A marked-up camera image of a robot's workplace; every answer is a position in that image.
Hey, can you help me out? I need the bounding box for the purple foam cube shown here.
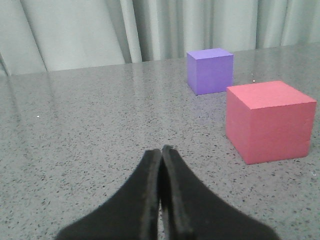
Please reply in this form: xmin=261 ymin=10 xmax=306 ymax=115
xmin=186 ymin=48 xmax=234 ymax=96

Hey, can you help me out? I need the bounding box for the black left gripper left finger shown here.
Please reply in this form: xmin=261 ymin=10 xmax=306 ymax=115
xmin=56 ymin=149 xmax=161 ymax=240

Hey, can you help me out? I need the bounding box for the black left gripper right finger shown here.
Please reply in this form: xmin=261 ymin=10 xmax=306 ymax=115
xmin=160 ymin=145 xmax=279 ymax=240

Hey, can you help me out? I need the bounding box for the grey-green curtain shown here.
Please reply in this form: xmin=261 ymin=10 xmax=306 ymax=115
xmin=0 ymin=0 xmax=320 ymax=76

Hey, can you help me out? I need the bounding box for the red foam cube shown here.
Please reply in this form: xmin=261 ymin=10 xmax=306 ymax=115
xmin=225 ymin=80 xmax=317 ymax=165

